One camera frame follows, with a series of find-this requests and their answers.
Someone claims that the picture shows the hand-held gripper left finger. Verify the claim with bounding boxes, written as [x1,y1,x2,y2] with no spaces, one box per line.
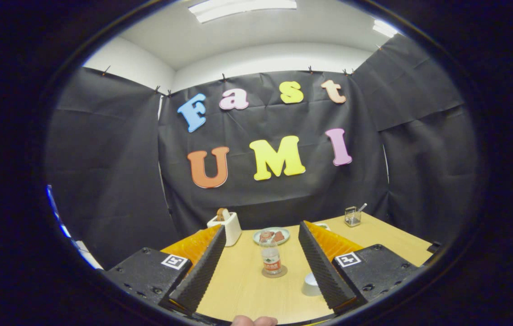
[102,224,227,316]

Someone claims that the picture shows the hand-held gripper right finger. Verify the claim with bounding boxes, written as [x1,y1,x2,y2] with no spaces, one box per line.
[298,221,420,315]

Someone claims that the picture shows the white cup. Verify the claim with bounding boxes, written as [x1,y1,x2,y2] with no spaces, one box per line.
[302,272,325,297]

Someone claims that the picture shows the round brown coaster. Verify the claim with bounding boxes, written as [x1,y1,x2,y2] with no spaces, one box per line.
[262,264,288,278]

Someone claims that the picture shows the clear plastic juice bottle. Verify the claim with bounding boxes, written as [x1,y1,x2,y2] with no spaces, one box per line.
[259,231,283,275]

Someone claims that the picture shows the wooden table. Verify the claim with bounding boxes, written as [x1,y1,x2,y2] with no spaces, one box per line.
[197,212,433,324]

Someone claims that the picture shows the white toaster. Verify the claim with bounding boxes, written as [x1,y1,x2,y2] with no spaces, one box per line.
[207,211,242,247]

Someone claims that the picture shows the round pale green plate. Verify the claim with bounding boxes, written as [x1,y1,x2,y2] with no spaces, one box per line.
[253,227,291,245]

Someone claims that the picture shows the bright window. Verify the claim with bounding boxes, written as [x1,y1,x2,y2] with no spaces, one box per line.
[46,184,103,271]

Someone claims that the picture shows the black backdrop cloth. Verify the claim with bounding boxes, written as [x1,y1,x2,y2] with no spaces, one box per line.
[46,34,479,270]

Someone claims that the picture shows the small ceiling light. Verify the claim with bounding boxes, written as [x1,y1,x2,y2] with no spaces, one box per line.
[373,19,399,38]

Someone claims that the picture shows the long ceiling light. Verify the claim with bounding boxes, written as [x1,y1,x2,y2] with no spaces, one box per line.
[188,0,297,24]

